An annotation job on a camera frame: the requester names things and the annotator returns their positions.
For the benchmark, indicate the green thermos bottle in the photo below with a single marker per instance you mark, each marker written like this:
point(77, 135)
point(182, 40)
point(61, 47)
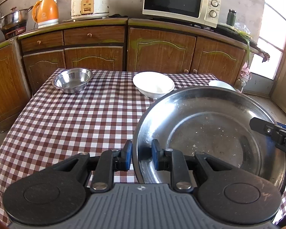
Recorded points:
point(231, 16)

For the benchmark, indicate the white rice cooker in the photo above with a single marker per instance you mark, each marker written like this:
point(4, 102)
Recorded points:
point(89, 9)

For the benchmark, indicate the wooden kitchen cabinet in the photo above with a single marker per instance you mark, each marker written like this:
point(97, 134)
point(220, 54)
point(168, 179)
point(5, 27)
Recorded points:
point(118, 44)

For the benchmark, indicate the small steel bowl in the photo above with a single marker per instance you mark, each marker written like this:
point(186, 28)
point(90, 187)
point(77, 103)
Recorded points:
point(72, 81)

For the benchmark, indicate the medium steel plate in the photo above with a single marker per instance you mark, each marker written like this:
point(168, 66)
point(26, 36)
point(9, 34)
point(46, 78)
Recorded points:
point(211, 120)

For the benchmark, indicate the white ceramic bowl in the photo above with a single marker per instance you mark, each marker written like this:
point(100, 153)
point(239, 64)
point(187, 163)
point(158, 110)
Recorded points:
point(153, 84)

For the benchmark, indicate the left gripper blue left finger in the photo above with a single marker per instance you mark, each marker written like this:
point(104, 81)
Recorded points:
point(110, 162)

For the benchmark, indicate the black induction cooker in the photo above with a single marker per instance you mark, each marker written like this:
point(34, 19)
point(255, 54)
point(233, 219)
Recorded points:
point(232, 32)

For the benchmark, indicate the pink cloth on shelf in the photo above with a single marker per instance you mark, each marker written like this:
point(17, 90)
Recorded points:
point(245, 74)

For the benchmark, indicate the orange electric kettle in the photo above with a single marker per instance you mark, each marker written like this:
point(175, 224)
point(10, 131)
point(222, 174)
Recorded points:
point(45, 13)

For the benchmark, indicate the steel pot on cooker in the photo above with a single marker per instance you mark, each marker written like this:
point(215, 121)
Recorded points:
point(15, 22)

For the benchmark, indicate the blue patterned porcelain bowl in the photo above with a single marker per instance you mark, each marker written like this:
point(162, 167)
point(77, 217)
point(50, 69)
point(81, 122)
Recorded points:
point(221, 84)

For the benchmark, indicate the cream microwave oven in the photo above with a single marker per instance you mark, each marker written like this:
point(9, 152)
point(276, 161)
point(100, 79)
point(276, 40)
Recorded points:
point(204, 12)

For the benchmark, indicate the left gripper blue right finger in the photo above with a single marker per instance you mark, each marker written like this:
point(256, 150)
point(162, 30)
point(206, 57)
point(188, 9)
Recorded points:
point(174, 162)

